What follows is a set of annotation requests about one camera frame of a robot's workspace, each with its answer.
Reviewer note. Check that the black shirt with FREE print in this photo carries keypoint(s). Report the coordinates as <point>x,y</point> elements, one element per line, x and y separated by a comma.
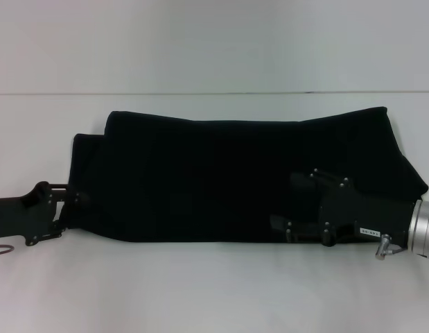
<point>217,173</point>

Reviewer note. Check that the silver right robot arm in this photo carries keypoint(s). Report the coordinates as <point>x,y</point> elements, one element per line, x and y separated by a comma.
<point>423,225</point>

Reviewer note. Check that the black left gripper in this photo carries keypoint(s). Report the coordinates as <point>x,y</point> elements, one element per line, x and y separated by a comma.
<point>20,215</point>

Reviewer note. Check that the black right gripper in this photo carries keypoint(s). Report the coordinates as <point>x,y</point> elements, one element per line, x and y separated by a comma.
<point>366,215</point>

